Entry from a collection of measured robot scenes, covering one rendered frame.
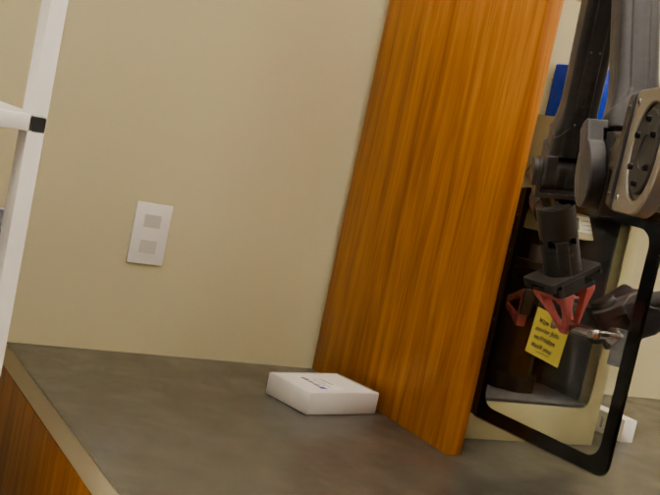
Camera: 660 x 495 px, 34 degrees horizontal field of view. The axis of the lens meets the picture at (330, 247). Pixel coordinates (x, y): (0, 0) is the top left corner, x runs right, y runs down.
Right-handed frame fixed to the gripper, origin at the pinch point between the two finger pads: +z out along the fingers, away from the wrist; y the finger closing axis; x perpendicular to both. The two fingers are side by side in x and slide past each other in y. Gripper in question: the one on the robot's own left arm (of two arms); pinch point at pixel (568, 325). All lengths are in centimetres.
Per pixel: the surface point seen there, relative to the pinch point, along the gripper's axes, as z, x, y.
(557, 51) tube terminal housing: -35.6, -21.6, -24.1
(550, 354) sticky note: 7.0, -5.9, -1.2
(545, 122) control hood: -26.0, -17.1, -15.7
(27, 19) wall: -55, -72, 47
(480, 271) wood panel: -6.3, -15.8, 2.7
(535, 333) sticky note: 4.9, -9.9, -2.2
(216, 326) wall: 8, -68, 27
